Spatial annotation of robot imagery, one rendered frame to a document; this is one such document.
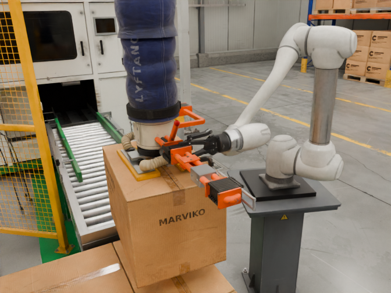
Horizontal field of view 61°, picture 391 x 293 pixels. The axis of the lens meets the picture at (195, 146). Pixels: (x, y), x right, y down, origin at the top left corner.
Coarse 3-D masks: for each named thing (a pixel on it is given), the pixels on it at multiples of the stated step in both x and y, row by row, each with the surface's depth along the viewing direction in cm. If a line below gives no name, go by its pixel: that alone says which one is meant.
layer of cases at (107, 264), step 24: (48, 264) 165; (72, 264) 165; (96, 264) 164; (120, 264) 164; (0, 288) 151; (24, 288) 151; (48, 288) 150; (72, 288) 150; (96, 288) 150; (120, 288) 149; (144, 288) 149; (168, 288) 149; (192, 288) 148; (216, 288) 148
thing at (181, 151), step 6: (168, 144) 127; (174, 144) 128; (168, 150) 121; (174, 150) 120; (180, 150) 122; (186, 150) 123; (192, 150) 125; (162, 156) 127; (168, 156) 124; (168, 162) 122; (174, 162) 122
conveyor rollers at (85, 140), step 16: (64, 128) 368; (80, 128) 367; (96, 128) 366; (80, 144) 319; (96, 144) 318; (112, 144) 323; (80, 160) 286; (96, 160) 284; (96, 176) 259; (80, 192) 231; (96, 192) 234; (80, 208) 214; (96, 208) 212; (96, 224) 195
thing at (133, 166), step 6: (120, 150) 158; (132, 150) 151; (120, 156) 153; (126, 156) 150; (126, 162) 145; (132, 162) 144; (138, 162) 140; (132, 168) 139; (138, 168) 138; (156, 168) 139; (132, 174) 138; (138, 174) 134; (144, 174) 133; (150, 174) 134; (156, 174) 134; (138, 180) 132
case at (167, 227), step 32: (128, 192) 124; (160, 192) 123; (192, 192) 128; (128, 224) 125; (160, 224) 127; (192, 224) 133; (224, 224) 139; (128, 256) 142; (160, 256) 132; (192, 256) 138; (224, 256) 145
